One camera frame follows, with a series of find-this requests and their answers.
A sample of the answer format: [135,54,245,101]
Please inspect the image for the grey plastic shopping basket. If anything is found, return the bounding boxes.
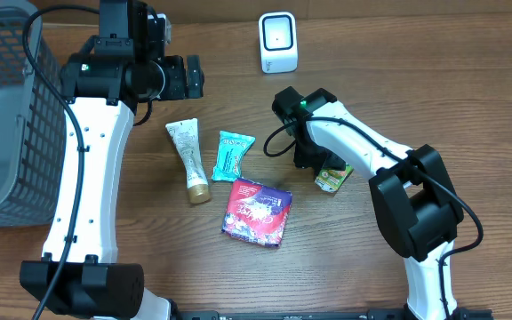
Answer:
[0,1,66,227]

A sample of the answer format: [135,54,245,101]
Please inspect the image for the white tube gold cap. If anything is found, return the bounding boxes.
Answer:
[165,118,211,204]

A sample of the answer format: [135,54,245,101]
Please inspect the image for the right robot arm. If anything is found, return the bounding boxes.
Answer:
[272,87,463,319]

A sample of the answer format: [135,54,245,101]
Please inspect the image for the red purple liner pack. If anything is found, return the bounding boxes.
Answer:
[221,179,292,247]

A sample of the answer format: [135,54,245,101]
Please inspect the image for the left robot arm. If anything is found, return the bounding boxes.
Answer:
[20,1,204,319]

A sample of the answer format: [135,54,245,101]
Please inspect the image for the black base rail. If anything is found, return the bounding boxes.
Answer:
[166,308,495,320]

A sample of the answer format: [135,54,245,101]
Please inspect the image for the white barcode scanner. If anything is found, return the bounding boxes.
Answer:
[258,12,299,74]

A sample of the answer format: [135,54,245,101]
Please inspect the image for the teal tissue pack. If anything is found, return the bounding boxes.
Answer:
[212,131,255,182]

